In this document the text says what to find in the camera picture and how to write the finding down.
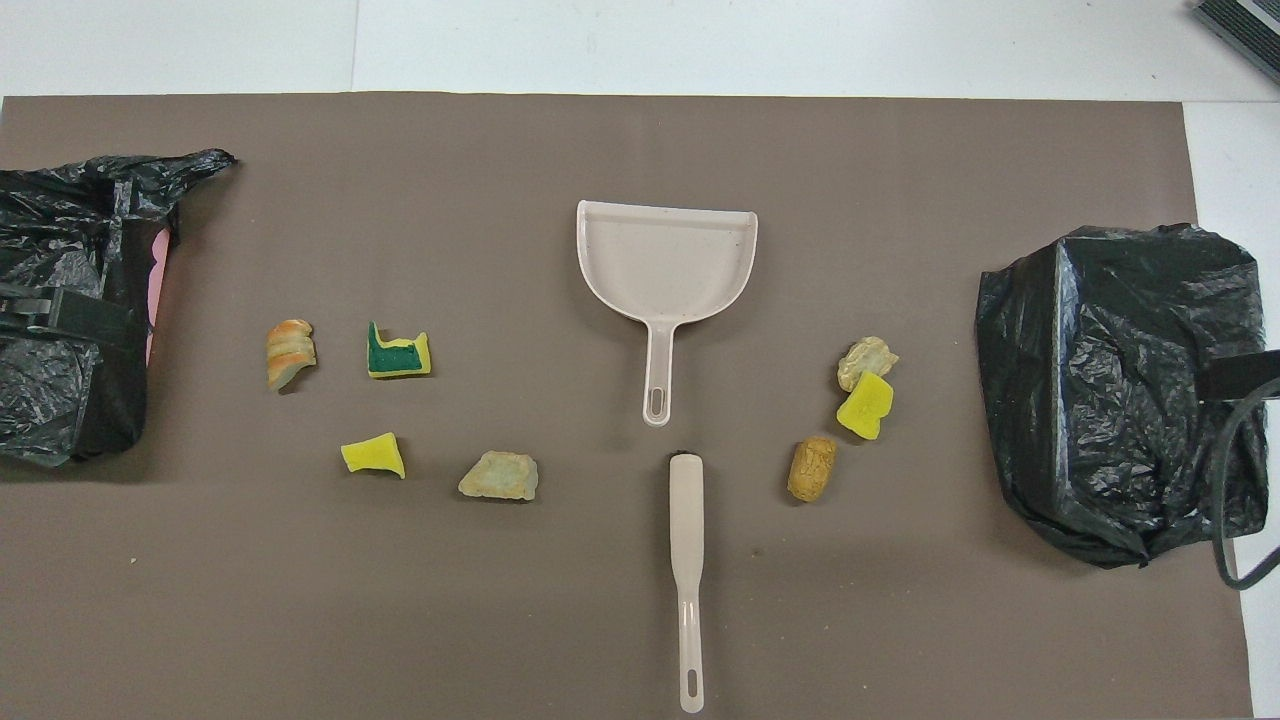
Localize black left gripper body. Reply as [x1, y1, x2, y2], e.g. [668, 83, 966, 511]
[0, 283, 144, 348]

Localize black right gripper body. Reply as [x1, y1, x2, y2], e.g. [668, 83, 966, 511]
[1198, 349, 1280, 403]

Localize orange striped sponge piece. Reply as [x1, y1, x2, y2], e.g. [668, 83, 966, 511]
[266, 319, 318, 392]

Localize green and yellow sponge piece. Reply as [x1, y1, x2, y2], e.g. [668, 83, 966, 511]
[366, 321, 433, 380]

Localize small yellow sponge wedge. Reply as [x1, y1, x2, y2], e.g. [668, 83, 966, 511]
[340, 432, 408, 480]

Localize pale sponge scrap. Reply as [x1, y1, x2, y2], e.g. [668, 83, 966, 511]
[836, 336, 900, 393]

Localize pale beige sponge chunk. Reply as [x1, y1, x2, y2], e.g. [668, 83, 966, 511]
[458, 450, 540, 502]

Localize brown cork-like sponge roll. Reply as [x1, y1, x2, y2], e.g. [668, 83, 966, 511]
[786, 436, 839, 504]

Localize beige hand brush black bristles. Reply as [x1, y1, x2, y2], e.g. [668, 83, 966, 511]
[668, 450, 706, 714]

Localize beige plastic dustpan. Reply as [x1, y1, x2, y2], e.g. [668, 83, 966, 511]
[575, 199, 759, 428]

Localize pink plastic bin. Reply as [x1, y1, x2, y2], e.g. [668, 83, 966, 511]
[148, 228, 173, 366]

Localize right black garbage bag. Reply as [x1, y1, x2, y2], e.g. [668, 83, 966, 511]
[0, 148, 239, 469]

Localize black garbage bag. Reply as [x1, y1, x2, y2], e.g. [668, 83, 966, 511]
[975, 222, 1270, 571]
[0, 148, 239, 469]

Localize left black garbage bag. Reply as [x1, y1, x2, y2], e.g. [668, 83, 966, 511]
[975, 222, 1270, 571]

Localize grey striped panel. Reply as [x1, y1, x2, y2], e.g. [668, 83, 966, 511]
[1190, 0, 1280, 58]

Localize large brown table mat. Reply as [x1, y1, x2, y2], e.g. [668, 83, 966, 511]
[0, 93, 1254, 720]

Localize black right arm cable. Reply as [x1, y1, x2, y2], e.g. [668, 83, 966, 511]
[1212, 375, 1280, 591]

